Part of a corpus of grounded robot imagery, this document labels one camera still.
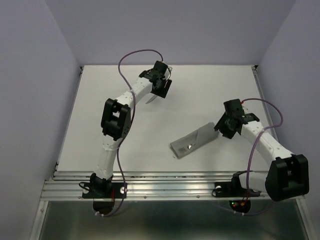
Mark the aluminium mounting rail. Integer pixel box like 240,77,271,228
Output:
39,170,306,202

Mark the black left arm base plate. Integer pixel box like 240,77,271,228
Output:
78,181,127,200

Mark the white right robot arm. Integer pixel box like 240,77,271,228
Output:
212,99,310,202

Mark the pink handled knife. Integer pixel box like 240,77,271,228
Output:
146,95,158,104

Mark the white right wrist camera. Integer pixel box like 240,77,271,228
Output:
242,105,250,114

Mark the grey cloth napkin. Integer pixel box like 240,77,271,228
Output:
169,122,219,159

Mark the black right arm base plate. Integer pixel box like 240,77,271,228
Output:
211,171,261,198

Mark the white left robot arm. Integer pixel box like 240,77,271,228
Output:
89,61,172,197

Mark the pink handled fork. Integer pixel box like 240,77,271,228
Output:
178,143,196,153

